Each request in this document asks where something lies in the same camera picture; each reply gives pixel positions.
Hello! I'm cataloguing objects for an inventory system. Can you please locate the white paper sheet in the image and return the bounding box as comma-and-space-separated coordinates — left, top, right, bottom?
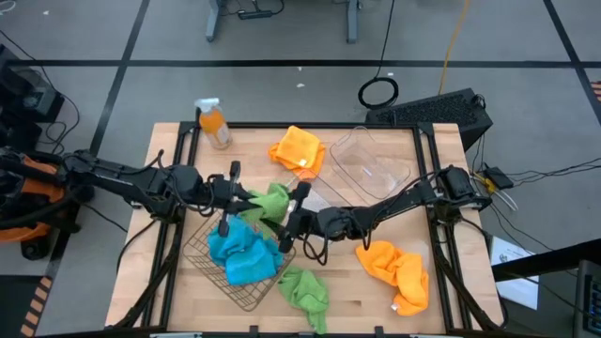
488, 234, 541, 311

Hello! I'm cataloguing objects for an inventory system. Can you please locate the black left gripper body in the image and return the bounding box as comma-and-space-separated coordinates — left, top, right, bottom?
206, 160, 243, 238

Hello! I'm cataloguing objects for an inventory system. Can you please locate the clear plastic bin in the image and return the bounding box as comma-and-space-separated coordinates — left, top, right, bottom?
329, 125, 412, 207
276, 168, 359, 246

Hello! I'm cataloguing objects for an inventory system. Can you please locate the orange liquid spray bottle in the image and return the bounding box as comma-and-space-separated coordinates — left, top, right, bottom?
193, 97, 234, 151

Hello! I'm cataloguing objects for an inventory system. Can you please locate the coiled black cable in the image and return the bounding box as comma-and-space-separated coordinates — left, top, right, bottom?
357, 0, 400, 112

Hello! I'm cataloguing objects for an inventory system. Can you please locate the orange microfiber towel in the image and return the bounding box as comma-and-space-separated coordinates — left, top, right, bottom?
355, 239, 431, 318
267, 125, 327, 180

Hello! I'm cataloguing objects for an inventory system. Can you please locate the green microfiber towel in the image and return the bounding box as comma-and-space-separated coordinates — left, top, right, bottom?
238, 181, 292, 238
276, 265, 331, 335

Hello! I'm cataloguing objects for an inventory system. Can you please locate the orange and black vacuum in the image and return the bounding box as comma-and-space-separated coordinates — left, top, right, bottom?
0, 145, 93, 262

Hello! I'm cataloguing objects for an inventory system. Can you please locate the black power strip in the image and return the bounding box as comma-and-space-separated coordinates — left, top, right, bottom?
237, 8, 274, 21

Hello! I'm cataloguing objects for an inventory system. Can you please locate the yellow extension cable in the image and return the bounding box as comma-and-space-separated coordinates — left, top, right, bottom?
437, 0, 472, 96

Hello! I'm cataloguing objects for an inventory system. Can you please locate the gray desk leg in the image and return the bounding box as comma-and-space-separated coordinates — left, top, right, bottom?
346, 0, 361, 45
205, 0, 224, 43

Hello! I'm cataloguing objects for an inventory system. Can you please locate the blue microfiber towel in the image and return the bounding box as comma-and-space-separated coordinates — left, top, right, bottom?
207, 214, 258, 269
223, 237, 286, 287

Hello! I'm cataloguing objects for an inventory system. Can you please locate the black equipment stack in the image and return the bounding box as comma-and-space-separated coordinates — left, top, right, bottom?
0, 44, 66, 154

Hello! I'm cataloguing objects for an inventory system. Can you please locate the gray device with blue buttons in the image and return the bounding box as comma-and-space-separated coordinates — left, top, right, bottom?
571, 258, 601, 338

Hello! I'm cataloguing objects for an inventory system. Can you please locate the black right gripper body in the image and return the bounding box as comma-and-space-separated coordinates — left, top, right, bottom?
278, 181, 353, 254

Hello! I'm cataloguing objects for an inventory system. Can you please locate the black perforated computer case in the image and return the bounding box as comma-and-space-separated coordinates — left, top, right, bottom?
364, 87, 494, 152

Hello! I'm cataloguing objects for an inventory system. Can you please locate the black power adapter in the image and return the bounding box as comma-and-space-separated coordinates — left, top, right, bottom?
483, 164, 516, 191

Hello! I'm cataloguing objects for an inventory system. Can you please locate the metal wire basket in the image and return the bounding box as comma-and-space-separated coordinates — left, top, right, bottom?
181, 210, 297, 314

